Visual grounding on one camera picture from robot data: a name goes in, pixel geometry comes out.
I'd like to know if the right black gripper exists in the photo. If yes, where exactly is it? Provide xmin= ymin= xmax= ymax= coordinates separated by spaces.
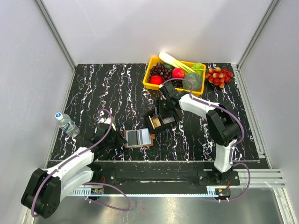
xmin=152 ymin=98 xmax=173 ymax=120

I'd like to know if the black card box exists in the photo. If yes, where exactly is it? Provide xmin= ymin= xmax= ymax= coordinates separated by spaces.
xmin=143 ymin=110 xmax=183 ymax=134

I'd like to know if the brown leather card holder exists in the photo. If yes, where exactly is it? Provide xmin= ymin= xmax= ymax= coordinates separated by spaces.
xmin=124 ymin=128 xmax=156 ymax=148

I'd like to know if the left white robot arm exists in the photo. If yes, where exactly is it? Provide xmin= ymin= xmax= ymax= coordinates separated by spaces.
xmin=21 ymin=119 xmax=126 ymax=218

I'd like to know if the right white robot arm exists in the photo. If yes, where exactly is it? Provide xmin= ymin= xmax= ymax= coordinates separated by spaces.
xmin=145 ymin=83 xmax=244 ymax=185

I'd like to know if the red apple front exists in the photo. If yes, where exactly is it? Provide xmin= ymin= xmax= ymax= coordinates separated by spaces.
xmin=150 ymin=75 xmax=163 ymax=85

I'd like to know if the red apple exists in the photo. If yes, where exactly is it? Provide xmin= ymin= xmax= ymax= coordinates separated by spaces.
xmin=171 ymin=68 xmax=185 ymax=81
xmin=150 ymin=75 xmax=163 ymax=85

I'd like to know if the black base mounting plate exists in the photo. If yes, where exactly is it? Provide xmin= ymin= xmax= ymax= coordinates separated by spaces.
xmin=88 ymin=161 xmax=240 ymax=186

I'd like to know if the dark purple grape bunch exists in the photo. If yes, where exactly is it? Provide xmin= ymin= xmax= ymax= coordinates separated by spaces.
xmin=148 ymin=63 xmax=173 ymax=82

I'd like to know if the red apple back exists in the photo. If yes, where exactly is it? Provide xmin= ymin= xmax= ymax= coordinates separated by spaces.
xmin=171 ymin=68 xmax=185 ymax=81

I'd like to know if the green cucumber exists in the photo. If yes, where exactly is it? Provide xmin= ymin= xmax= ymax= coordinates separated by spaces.
xmin=163 ymin=63 xmax=174 ymax=69

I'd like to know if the clear plastic water bottle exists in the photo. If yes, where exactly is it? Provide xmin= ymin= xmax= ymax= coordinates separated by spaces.
xmin=55 ymin=112 xmax=80 ymax=138

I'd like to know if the green netted melon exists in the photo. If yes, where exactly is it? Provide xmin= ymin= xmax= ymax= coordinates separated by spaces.
xmin=182 ymin=72 xmax=202 ymax=91

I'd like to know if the yellow plastic basket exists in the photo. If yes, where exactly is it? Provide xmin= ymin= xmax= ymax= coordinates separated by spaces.
xmin=142 ymin=56 xmax=206 ymax=97

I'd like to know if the white green leek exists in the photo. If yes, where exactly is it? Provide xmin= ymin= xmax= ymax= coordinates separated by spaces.
xmin=158 ymin=52 xmax=194 ymax=73

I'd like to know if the red cherry cluster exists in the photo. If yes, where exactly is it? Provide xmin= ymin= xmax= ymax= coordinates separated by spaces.
xmin=205 ymin=67 xmax=233 ymax=88

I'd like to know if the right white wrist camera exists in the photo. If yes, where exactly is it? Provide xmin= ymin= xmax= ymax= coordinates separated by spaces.
xmin=159 ymin=84 xmax=167 ymax=99

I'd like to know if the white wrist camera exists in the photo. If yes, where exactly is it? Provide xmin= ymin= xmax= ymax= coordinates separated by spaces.
xmin=159 ymin=84 xmax=167 ymax=99
xmin=100 ymin=117 xmax=116 ymax=131

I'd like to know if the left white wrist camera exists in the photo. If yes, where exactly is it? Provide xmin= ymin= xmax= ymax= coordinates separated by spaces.
xmin=100 ymin=117 xmax=116 ymax=131

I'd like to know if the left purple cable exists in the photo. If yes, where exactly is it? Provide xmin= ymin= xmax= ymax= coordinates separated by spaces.
xmin=30 ymin=109 xmax=131 ymax=218

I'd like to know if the aluminium frame rail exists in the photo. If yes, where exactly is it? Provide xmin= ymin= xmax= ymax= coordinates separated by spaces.
xmin=32 ymin=168 xmax=287 ymax=199

